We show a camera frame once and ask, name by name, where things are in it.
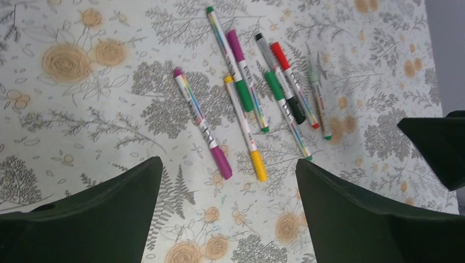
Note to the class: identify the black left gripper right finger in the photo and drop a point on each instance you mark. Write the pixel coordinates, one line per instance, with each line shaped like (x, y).
(349, 223)

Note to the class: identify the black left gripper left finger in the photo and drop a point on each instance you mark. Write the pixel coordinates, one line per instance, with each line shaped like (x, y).
(108, 222)

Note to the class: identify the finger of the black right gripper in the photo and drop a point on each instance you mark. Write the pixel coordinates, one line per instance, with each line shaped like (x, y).
(440, 141)

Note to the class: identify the clear cap pen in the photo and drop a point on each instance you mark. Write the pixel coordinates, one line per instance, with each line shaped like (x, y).
(314, 78)

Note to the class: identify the black cap pen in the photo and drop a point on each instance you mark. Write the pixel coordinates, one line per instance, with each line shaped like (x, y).
(274, 66)

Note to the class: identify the red cap pen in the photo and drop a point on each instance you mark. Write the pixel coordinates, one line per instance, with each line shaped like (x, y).
(302, 101)

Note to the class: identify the yellow cap pen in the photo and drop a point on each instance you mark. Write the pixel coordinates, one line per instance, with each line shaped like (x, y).
(254, 153)

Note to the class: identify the purple cap pen left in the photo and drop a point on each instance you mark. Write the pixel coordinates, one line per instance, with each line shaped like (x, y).
(217, 154)

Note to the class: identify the purple cap pen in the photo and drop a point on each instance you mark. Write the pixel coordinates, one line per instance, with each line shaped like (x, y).
(243, 68)
(217, 154)

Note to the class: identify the green cap long pen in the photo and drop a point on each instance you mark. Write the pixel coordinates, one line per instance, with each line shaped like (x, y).
(240, 84)

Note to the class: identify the purple cap pen middle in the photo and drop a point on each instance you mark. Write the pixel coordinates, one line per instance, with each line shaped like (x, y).
(243, 68)

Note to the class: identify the floral tablecloth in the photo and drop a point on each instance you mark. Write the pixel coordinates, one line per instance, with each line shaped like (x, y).
(88, 92)

